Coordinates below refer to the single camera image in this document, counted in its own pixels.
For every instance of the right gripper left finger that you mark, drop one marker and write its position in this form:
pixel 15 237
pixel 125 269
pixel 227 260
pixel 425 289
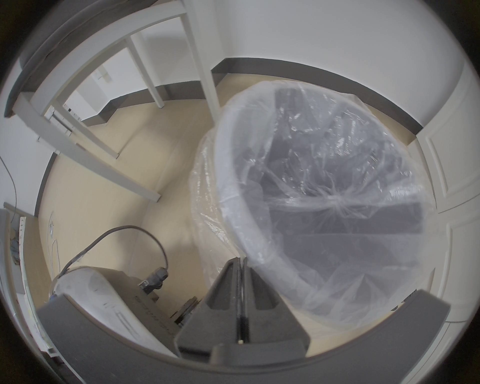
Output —
pixel 217 318

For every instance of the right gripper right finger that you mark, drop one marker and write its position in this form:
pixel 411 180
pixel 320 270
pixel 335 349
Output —
pixel 270 318

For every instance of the clear plastic bag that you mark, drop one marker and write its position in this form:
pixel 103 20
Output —
pixel 210 187

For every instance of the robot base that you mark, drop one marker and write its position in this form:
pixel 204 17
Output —
pixel 93 292

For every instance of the white trash bin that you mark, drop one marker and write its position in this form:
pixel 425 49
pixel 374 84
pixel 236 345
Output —
pixel 318 168

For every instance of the white wardrobe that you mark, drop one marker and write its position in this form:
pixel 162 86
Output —
pixel 457 168

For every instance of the dark grey seat white stool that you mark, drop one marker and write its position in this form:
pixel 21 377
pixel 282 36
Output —
pixel 205 75

